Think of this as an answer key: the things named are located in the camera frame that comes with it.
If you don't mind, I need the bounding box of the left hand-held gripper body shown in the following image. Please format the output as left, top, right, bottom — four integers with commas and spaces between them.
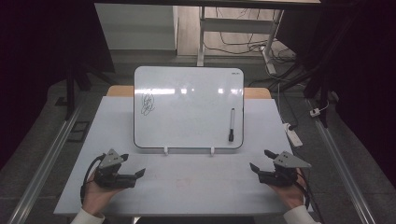
93, 148, 137, 190

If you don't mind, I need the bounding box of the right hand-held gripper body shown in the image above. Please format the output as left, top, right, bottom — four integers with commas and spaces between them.
257, 150, 312, 188

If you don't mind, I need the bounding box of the person's right hand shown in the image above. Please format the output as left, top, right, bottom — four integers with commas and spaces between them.
268, 168, 308, 211

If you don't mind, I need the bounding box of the person's left hand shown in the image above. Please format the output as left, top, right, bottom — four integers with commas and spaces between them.
81, 171, 126, 217

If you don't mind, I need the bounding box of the white power strip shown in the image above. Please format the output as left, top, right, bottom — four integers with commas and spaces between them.
282, 122, 304, 148

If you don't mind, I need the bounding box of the white marker with black cap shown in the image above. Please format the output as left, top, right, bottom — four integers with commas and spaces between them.
228, 107, 236, 143

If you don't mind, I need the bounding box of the white whiteboard with scribble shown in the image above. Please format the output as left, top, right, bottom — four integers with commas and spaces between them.
133, 65, 246, 150

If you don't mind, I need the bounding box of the white cabinet panel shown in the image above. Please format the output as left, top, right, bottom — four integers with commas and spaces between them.
93, 3, 179, 51

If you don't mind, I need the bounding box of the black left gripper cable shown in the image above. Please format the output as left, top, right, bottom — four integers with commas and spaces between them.
79, 153, 107, 205

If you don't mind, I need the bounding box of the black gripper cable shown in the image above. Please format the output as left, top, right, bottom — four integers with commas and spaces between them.
79, 153, 107, 205
294, 171, 314, 210

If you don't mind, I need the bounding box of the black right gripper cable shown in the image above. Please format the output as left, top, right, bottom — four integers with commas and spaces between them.
294, 171, 314, 210

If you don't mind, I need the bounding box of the black floor frame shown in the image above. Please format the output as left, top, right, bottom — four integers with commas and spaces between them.
66, 120, 91, 144

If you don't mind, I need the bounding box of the aluminium rail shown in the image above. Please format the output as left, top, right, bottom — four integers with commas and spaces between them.
7, 102, 82, 224
306, 98, 377, 224

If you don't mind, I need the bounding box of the tangle of black floor cables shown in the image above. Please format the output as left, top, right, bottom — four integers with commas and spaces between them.
204, 7, 297, 63

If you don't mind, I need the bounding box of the white desk frame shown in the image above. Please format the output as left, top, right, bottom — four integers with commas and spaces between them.
196, 6, 285, 76

